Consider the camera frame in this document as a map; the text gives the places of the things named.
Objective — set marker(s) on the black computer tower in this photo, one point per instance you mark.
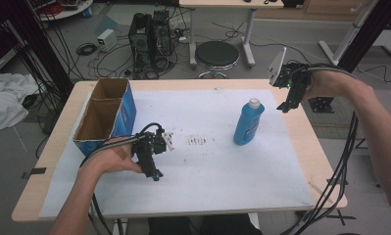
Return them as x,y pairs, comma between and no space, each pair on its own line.
140,39

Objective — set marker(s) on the grey shelf rack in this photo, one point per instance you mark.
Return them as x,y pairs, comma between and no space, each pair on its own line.
0,49

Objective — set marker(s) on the open computer case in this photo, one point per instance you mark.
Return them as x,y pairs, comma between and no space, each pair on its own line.
162,32

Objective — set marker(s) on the white metal stand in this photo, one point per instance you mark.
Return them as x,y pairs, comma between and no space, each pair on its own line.
345,36

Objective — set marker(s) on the dark floor mat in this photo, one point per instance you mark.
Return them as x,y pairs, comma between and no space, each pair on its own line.
330,127

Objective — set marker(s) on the wooden table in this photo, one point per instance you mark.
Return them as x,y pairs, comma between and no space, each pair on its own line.
302,140

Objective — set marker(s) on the blue bottle with white cap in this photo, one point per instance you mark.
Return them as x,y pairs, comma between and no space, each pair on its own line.
247,127

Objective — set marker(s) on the small white box device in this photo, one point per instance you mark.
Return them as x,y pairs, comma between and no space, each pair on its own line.
106,39

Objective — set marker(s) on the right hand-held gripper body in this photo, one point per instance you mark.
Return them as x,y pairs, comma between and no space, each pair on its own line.
296,76

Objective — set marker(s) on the white cloth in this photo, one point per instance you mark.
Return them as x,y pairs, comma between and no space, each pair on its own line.
7,98

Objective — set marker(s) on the blue cardboard box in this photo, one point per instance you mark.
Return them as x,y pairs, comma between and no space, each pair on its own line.
124,111

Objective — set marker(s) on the white-legged wooden desk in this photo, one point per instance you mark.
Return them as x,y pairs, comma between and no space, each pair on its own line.
229,3

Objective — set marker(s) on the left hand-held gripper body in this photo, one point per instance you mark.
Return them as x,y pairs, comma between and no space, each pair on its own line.
149,143

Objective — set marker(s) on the person's left hand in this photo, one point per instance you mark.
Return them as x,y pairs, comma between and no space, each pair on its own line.
114,158

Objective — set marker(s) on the white paper sheet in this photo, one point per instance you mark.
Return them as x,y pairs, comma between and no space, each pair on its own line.
183,186

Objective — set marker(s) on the black round stool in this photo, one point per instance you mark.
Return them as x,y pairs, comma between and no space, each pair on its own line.
217,54

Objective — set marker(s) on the black tape strip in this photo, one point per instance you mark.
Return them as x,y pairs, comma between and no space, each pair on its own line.
34,171
332,181

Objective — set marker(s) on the black metal post with base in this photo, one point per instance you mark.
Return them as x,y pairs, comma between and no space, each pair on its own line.
372,26

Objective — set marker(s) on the white round table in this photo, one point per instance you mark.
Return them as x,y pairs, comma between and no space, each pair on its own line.
69,11

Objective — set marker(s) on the person's right hand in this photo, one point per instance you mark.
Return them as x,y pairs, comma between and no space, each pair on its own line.
328,83

